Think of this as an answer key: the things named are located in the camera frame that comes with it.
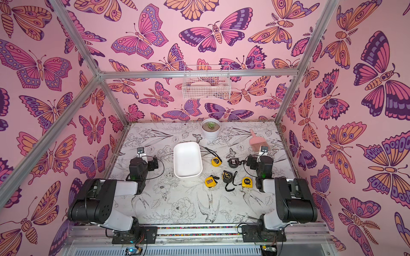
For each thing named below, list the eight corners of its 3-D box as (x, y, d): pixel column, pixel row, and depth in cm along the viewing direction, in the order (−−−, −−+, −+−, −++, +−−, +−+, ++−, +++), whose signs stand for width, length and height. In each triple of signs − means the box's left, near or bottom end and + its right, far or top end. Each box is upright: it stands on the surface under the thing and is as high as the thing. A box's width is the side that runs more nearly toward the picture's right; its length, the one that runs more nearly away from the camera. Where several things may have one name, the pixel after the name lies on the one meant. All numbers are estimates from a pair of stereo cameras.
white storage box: (170, 182, 93) (168, 177, 88) (176, 147, 109) (174, 141, 104) (202, 182, 93) (202, 177, 88) (203, 147, 109) (203, 141, 104)
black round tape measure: (228, 168, 98) (228, 165, 95) (227, 161, 101) (228, 158, 99) (240, 168, 98) (241, 165, 95) (239, 161, 101) (240, 158, 98)
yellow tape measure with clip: (203, 185, 91) (203, 183, 89) (207, 175, 95) (207, 173, 93) (214, 190, 90) (214, 188, 87) (218, 179, 94) (218, 177, 92)
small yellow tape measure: (241, 187, 90) (242, 185, 88) (240, 179, 94) (241, 176, 91) (252, 187, 90) (253, 185, 88) (250, 178, 94) (251, 176, 91)
